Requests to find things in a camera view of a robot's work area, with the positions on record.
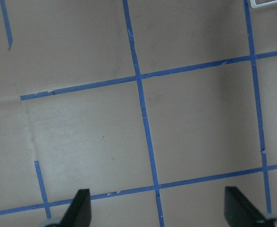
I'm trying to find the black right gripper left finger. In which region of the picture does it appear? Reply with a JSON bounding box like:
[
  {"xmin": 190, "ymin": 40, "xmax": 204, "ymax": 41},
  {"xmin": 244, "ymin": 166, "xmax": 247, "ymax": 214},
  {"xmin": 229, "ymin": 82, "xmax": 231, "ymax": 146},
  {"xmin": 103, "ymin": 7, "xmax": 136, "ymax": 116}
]
[{"xmin": 59, "ymin": 189, "xmax": 92, "ymax": 227}]

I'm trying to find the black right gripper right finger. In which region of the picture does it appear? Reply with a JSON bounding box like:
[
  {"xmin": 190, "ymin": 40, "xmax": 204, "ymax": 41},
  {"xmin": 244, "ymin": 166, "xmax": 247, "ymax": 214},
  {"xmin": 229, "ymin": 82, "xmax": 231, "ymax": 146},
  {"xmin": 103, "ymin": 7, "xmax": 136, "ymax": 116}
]
[{"xmin": 224, "ymin": 186, "xmax": 270, "ymax": 227}]

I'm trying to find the white wire cup rack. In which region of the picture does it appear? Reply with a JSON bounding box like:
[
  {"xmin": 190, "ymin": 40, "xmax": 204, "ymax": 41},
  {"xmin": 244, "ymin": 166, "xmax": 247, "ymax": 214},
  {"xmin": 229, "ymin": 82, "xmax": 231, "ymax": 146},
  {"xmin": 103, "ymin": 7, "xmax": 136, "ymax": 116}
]
[{"xmin": 250, "ymin": 0, "xmax": 277, "ymax": 9}]

